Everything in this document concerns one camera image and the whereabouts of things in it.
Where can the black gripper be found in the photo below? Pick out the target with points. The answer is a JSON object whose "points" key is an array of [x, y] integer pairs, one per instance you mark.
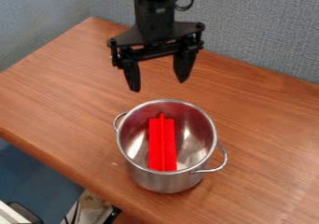
{"points": [[156, 36]]}

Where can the red plastic block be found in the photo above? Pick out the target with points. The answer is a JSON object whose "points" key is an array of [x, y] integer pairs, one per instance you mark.
{"points": [[162, 144]]}

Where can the stainless steel pot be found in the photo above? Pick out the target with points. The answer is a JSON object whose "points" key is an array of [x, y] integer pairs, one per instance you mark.
{"points": [[196, 144]]}

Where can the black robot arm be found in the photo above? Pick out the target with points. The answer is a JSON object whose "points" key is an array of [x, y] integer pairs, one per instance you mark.
{"points": [[156, 36]]}

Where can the white black object at corner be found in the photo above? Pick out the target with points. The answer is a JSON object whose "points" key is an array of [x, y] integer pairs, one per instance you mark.
{"points": [[13, 213]]}

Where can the metal table leg bracket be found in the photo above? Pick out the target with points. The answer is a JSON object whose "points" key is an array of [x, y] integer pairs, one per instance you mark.
{"points": [[91, 210]]}

